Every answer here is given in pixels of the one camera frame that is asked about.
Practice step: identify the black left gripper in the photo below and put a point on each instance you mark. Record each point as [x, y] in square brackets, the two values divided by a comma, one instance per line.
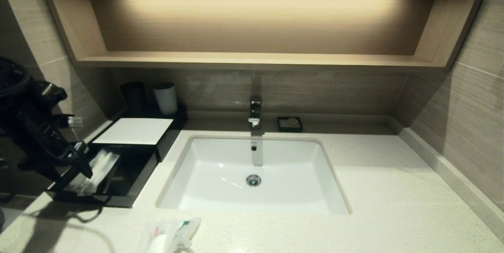
[49, 133]

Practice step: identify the long clear toothbrush packet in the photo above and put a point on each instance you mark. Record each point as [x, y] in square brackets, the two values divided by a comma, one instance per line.
[80, 188]

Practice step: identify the long packet with green label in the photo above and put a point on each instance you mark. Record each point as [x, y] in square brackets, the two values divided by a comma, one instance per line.
[104, 162]

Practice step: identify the black amenity box drawer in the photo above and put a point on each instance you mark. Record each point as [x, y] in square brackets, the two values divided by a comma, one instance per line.
[130, 178]

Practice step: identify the clear bag with white tube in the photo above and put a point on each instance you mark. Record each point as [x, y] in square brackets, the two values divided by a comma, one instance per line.
[173, 233]

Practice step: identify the white paper sheet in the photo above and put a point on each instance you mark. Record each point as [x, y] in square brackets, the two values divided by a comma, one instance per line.
[134, 131]

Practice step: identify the black cup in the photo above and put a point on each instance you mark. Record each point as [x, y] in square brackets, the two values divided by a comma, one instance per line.
[133, 96]

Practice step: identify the white cup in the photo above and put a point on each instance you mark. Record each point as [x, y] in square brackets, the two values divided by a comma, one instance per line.
[165, 98]

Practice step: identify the chrome sink drain stopper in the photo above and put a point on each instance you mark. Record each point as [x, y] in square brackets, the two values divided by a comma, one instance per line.
[253, 180]

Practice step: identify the chrome faucet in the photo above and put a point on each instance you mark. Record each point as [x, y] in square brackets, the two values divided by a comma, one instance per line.
[255, 109]

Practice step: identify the black soap dish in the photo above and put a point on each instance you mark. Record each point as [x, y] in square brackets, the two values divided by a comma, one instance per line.
[280, 128]

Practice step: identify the white sink basin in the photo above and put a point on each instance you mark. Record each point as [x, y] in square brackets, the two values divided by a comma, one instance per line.
[291, 174]

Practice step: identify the round soap bar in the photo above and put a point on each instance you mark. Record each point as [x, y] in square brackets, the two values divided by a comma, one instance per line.
[291, 121]

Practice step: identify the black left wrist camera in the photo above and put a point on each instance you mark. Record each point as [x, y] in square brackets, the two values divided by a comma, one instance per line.
[53, 91]

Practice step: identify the wooden wall shelf niche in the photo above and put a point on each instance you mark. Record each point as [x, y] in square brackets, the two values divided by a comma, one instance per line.
[252, 28]

